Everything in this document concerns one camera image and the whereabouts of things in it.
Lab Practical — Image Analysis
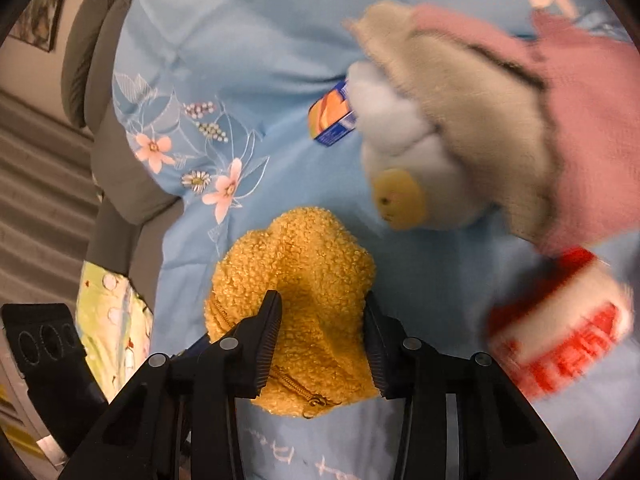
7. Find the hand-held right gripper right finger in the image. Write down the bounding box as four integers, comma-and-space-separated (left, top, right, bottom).
363, 290, 581, 480

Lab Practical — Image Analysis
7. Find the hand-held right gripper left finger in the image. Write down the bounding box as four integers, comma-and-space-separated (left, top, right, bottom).
57, 289, 284, 480

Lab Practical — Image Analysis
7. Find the green cardboard box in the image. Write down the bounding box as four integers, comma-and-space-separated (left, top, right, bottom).
77, 260, 155, 401

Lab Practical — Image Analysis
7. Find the yellow fuzzy zip pouch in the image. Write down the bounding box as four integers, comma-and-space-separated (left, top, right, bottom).
204, 206, 377, 418

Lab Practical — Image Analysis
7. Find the pink cloth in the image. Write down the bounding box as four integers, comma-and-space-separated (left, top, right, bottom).
415, 4, 640, 256

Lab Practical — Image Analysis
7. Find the red and white soft item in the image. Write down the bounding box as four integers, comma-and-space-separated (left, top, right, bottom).
487, 247, 636, 401

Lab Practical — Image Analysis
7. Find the light blue plush toy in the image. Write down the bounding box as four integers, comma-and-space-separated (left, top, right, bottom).
347, 60, 481, 232

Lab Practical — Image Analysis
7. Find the blue orange carton box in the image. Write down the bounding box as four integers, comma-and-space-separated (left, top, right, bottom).
307, 79, 357, 147

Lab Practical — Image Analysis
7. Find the blue floral bedsheet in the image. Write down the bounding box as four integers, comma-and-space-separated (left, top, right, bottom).
112, 0, 640, 480

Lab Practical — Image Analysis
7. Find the framed wall picture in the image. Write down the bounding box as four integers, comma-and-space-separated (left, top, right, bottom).
10, 0, 81, 53

